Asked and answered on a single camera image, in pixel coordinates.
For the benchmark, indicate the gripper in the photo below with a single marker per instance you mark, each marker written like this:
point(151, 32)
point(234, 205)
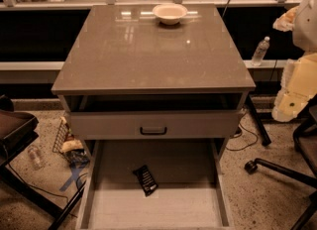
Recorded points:
point(306, 26)

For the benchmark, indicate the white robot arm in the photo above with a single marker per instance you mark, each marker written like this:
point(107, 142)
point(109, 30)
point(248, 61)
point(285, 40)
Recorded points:
point(301, 21)

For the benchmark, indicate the grey drawer cabinet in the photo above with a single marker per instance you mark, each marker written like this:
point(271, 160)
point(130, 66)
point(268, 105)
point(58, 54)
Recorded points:
point(125, 60)

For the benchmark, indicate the open middle drawer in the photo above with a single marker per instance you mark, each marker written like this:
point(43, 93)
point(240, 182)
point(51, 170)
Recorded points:
point(189, 194)

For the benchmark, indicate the closed top drawer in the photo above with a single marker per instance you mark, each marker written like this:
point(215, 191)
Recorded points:
point(179, 124)

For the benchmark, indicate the clear water bottle on ledge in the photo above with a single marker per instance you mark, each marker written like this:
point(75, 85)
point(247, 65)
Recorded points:
point(260, 52)

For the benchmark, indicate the white bowl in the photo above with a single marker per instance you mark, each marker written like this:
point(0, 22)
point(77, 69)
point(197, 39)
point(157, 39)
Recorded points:
point(169, 14)

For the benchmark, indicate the clear bottle on floor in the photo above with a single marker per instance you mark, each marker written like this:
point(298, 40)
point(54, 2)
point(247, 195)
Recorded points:
point(36, 157)

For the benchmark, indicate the black chair left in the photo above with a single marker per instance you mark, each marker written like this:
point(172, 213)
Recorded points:
point(17, 133)

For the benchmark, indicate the black drawer handle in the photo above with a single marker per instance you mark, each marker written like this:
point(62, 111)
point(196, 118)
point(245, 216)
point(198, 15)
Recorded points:
point(153, 131)

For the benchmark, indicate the wire basket with snacks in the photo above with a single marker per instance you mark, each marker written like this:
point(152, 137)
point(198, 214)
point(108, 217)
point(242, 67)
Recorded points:
point(67, 146)

